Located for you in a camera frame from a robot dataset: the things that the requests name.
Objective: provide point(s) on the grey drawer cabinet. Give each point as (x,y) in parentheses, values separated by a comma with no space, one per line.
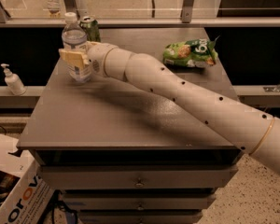
(120,155)

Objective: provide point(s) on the green soda can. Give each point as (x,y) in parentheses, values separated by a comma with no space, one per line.
(90,26)

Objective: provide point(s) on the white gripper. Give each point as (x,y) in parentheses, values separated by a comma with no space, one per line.
(96,59)

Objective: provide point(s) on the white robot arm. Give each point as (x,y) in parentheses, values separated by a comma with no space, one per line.
(255,132)

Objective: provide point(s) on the white cardboard box orange letters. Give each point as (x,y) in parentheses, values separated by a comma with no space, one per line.
(24,195)

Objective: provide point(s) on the clear blue-label plastic bottle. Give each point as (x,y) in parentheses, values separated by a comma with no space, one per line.
(74,38)

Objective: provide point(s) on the white pump dispenser bottle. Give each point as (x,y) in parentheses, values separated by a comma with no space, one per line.
(13,81)

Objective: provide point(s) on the green chip bag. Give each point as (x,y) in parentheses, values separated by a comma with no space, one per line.
(197,53)

